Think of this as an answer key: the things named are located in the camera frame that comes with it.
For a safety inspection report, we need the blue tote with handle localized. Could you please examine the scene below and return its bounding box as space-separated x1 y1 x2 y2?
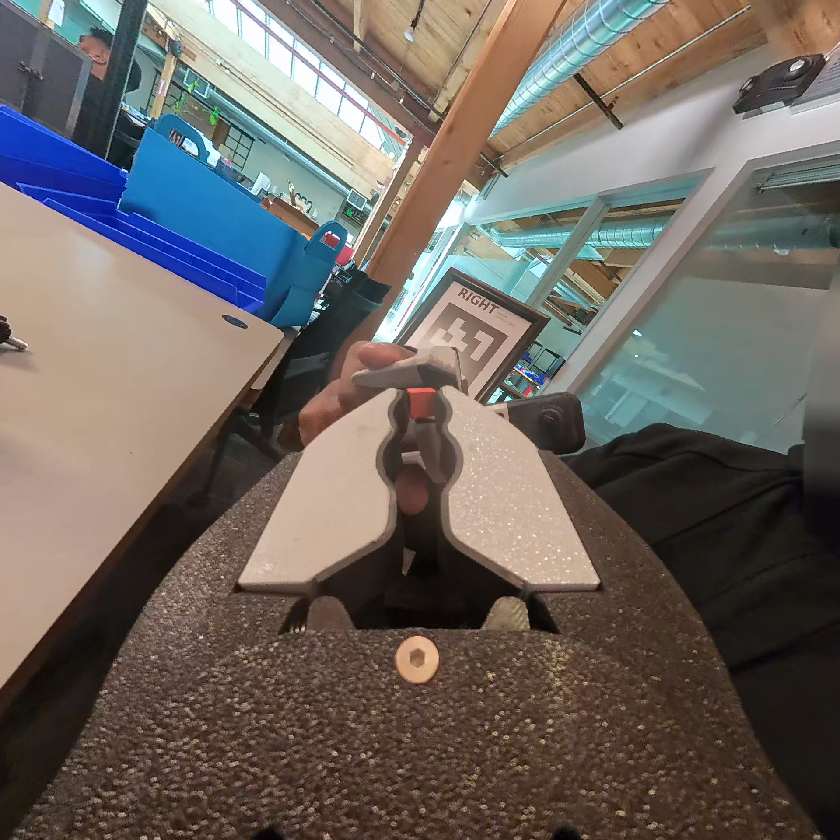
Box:
120 115 349 329

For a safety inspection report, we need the dark grey cabinet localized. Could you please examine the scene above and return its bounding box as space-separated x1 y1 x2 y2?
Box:
0 3 93 136

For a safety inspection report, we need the framed marker sign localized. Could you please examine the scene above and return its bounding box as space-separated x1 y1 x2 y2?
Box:
395 267 551 405

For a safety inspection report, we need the black pole with round head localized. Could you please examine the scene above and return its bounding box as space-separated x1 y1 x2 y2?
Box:
71 0 149 162

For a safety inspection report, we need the silver spiral air duct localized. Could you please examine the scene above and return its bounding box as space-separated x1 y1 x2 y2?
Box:
491 0 672 136

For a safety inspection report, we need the person's right hand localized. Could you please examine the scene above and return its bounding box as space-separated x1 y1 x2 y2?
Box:
298 340 432 517

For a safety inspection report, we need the black wall emergency light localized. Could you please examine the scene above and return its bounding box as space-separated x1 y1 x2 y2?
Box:
732 54 827 118

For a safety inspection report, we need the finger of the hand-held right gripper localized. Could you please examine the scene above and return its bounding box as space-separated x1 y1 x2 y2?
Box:
399 419 449 484
410 346 462 396

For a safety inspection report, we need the wooden support post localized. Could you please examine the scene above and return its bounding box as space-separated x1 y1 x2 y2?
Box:
357 0 567 346

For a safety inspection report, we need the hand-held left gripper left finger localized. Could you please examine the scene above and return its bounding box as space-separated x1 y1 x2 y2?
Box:
238 387 403 595

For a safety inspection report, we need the blue plastic storage bin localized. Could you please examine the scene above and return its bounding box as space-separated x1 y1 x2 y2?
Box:
0 104 130 199
16 182 267 322

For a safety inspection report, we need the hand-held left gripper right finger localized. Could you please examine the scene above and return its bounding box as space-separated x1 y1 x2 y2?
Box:
436 386 602 593

